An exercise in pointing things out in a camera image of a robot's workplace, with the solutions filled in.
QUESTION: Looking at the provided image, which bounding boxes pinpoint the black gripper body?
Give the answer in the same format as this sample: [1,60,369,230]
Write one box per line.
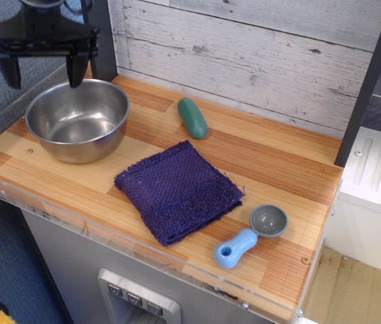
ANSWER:
[0,3,100,59]

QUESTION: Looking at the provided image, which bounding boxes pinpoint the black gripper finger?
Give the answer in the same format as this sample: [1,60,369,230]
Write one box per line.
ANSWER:
[0,53,21,90]
[66,51,89,88]

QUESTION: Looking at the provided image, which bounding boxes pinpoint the metal bowl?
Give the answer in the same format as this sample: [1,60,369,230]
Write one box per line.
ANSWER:
[25,79,130,164]

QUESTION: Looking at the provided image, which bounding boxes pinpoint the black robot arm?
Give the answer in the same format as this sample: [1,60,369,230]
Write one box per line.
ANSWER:
[0,1,100,89]

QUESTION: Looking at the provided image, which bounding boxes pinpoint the green oval toy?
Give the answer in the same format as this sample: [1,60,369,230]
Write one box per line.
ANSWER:
[178,97,209,139]

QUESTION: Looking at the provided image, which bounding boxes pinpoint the purple folded towel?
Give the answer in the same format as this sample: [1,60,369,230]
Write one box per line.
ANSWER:
[114,140,244,246]

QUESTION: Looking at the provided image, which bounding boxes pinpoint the silver dispenser button panel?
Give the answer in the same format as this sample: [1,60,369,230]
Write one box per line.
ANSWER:
[98,268,182,323]

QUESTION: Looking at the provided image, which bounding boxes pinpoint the blue grey measuring scoop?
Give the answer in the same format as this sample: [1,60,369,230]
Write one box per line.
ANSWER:
[214,205,289,269]

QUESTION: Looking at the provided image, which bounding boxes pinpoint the white ribbed appliance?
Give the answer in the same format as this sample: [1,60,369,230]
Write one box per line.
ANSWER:
[325,128,381,269]

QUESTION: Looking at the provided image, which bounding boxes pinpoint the dark grey left post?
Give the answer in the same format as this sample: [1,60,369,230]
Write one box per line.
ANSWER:
[80,0,118,82]

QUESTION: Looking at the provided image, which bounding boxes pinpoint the dark grey post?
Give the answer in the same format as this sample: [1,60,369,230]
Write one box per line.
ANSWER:
[80,0,118,82]
[334,33,381,167]

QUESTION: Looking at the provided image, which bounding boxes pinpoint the dark grey right post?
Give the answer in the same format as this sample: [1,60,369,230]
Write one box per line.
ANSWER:
[334,33,381,167]

